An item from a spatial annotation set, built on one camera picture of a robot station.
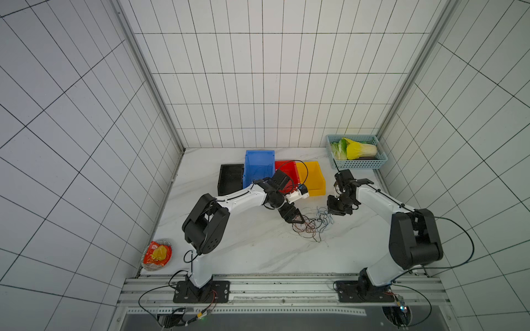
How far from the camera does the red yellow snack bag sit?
782mm

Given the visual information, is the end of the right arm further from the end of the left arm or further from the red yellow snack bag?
the red yellow snack bag

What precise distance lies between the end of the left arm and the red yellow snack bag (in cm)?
47

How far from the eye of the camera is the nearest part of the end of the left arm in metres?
0.76

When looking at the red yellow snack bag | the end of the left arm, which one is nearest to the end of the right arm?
the end of the left arm
